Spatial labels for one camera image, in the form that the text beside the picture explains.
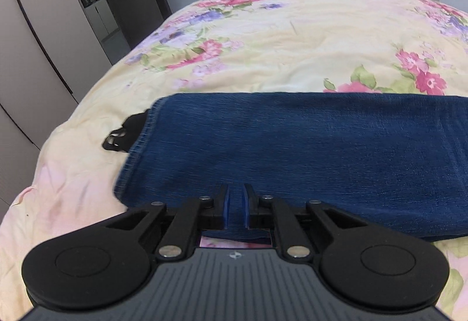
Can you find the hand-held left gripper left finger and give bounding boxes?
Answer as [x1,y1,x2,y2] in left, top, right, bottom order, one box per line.
[105,184,230,264]

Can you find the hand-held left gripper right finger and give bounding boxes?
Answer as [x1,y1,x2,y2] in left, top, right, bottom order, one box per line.
[243,184,371,262]

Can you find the blue denim pants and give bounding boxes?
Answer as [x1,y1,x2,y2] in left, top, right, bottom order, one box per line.
[113,92,468,243]

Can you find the floral yellow blanket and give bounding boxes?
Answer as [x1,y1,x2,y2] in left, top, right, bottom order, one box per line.
[0,0,468,321]

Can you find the beige wardrobe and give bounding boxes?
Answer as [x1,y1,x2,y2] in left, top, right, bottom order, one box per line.
[0,0,115,214]

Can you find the black strap with buckle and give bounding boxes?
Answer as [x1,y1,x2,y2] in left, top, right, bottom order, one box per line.
[102,110,150,153]

